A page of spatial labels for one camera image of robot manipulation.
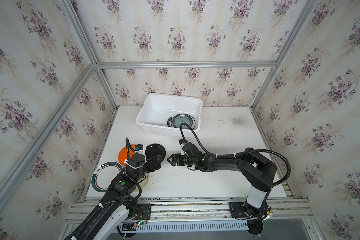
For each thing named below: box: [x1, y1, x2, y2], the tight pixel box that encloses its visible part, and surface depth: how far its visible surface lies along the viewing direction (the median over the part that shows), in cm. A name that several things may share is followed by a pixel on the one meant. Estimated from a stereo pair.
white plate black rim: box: [167, 115, 176, 128], surface depth 107 cm
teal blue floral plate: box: [172, 113, 196, 130], surface depth 110 cm
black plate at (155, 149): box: [145, 143, 166, 162], surface depth 95 cm
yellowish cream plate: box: [136, 173, 151, 192], surface depth 83 cm
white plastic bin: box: [135, 93, 203, 137], surface depth 112 cm
